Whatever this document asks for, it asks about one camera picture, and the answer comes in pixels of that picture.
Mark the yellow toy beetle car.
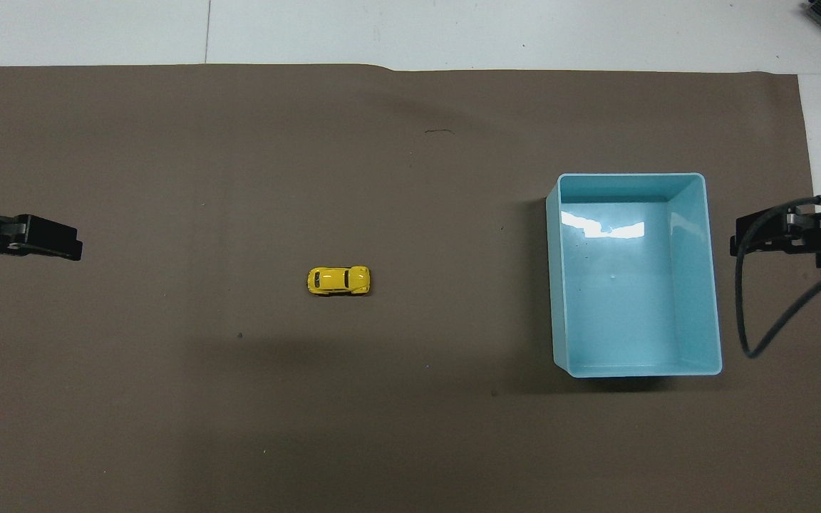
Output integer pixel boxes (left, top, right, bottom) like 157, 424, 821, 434
306, 266, 372, 297

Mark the light blue plastic bin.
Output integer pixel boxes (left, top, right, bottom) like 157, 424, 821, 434
545, 172, 724, 378

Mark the black cable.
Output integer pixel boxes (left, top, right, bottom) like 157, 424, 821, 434
734, 195, 821, 359

